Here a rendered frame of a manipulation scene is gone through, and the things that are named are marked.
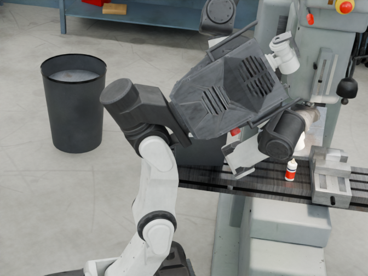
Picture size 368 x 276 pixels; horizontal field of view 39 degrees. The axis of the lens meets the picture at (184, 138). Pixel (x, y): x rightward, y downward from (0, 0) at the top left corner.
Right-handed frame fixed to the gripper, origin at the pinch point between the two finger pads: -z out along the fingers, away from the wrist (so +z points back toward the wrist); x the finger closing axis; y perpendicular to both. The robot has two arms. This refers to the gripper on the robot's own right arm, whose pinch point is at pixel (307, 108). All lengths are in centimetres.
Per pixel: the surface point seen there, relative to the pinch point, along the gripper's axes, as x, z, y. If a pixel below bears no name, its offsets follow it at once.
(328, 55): -4.7, 12.4, -29.8
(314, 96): -3.2, 12.8, -12.7
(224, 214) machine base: 39, -37, 104
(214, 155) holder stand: 33.4, 14.0, 27.6
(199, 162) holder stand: 39, 17, 32
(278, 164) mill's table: 7.5, -3.0, 33.4
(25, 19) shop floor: 381, -263, 122
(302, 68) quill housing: 3.7, 10.9, -21.9
